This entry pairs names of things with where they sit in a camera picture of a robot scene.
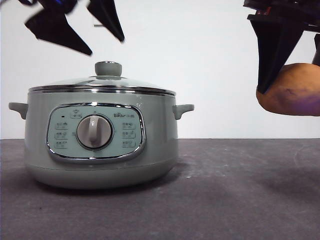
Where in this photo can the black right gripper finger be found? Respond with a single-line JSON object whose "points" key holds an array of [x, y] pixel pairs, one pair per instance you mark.
{"points": [[272, 50], [316, 50]]}

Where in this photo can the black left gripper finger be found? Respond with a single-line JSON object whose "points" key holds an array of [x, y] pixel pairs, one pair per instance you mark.
{"points": [[57, 30], [107, 15]]}

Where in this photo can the brown potato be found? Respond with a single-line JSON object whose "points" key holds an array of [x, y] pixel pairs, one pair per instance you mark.
{"points": [[292, 92]]}

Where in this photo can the glass lid with green knob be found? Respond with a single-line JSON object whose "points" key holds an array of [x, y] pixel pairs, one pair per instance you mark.
{"points": [[108, 68]]}

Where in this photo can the sage green electric pot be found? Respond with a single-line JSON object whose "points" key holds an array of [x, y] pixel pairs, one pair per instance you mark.
{"points": [[100, 172]]}

